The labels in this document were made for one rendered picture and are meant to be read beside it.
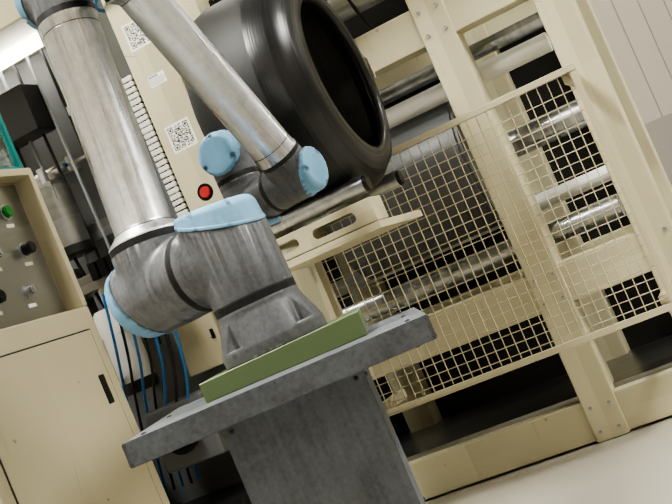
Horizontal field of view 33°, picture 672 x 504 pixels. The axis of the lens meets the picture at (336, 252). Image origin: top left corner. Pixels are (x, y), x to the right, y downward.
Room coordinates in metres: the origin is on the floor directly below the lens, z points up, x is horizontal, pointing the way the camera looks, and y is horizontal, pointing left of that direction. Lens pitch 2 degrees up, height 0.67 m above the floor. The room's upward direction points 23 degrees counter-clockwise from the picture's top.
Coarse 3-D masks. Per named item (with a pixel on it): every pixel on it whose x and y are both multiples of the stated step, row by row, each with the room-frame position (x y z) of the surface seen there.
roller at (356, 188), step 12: (360, 180) 2.66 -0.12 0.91; (324, 192) 2.71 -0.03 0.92; (336, 192) 2.68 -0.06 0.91; (348, 192) 2.67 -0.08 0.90; (360, 192) 2.67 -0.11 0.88; (300, 204) 2.73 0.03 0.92; (312, 204) 2.71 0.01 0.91; (324, 204) 2.70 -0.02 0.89; (336, 204) 2.69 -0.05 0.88; (288, 216) 2.73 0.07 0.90; (300, 216) 2.72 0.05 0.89; (312, 216) 2.72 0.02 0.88; (276, 228) 2.75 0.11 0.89; (288, 228) 2.75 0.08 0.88
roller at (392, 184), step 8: (384, 176) 2.94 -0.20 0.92; (392, 176) 2.92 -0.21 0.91; (400, 176) 2.93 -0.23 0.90; (384, 184) 2.93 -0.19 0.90; (392, 184) 2.93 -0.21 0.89; (400, 184) 2.93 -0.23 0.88; (368, 192) 2.95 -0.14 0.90; (376, 192) 2.94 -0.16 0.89; (384, 192) 2.95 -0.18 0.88; (352, 200) 2.97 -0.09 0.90; (360, 200) 2.96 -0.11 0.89; (336, 208) 2.98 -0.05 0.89; (320, 216) 3.00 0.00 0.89; (304, 224) 3.02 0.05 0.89
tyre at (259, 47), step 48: (240, 0) 2.66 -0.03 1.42; (288, 0) 2.65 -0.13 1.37; (240, 48) 2.58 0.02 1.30; (288, 48) 2.56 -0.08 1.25; (336, 48) 3.06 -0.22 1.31; (192, 96) 2.65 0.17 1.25; (288, 96) 2.55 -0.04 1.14; (336, 96) 3.11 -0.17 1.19; (336, 144) 2.62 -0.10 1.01; (384, 144) 2.87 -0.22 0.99
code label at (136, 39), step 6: (126, 24) 2.89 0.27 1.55; (132, 24) 2.88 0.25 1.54; (126, 30) 2.89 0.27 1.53; (132, 30) 2.88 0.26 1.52; (138, 30) 2.88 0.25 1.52; (126, 36) 2.89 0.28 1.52; (132, 36) 2.88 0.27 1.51; (138, 36) 2.88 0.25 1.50; (144, 36) 2.87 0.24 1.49; (132, 42) 2.89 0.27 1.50; (138, 42) 2.88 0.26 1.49; (144, 42) 2.88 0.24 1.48; (150, 42) 2.87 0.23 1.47; (132, 48) 2.89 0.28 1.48; (138, 48) 2.88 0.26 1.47
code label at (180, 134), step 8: (184, 120) 2.87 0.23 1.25; (168, 128) 2.89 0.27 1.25; (176, 128) 2.88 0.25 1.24; (184, 128) 2.87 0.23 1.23; (168, 136) 2.89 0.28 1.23; (176, 136) 2.88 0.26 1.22; (184, 136) 2.88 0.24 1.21; (192, 136) 2.87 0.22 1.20; (176, 144) 2.89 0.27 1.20; (184, 144) 2.88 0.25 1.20; (192, 144) 2.87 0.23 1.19; (176, 152) 2.89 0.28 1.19
